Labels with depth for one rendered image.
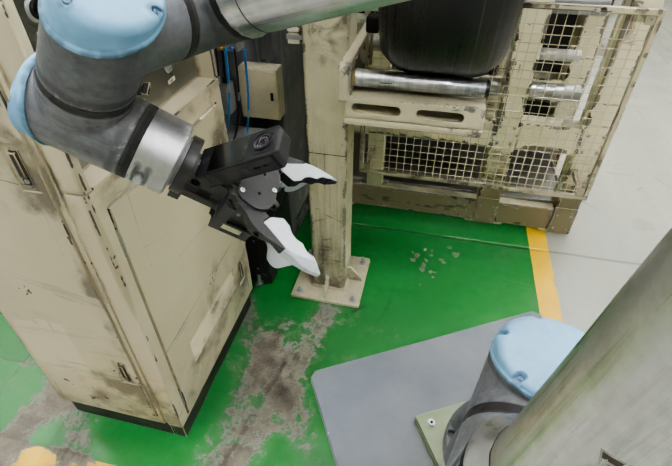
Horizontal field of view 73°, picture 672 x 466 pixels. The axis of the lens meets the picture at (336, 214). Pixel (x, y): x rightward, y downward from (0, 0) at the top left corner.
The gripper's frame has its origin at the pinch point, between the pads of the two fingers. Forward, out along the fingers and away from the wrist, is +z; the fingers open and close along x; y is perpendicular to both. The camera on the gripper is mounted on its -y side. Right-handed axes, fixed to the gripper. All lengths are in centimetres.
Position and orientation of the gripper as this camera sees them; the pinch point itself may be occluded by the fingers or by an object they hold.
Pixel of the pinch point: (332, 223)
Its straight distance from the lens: 59.5
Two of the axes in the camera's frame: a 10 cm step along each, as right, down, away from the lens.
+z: 8.3, 4.1, 3.6
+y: -5.3, 4.4, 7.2
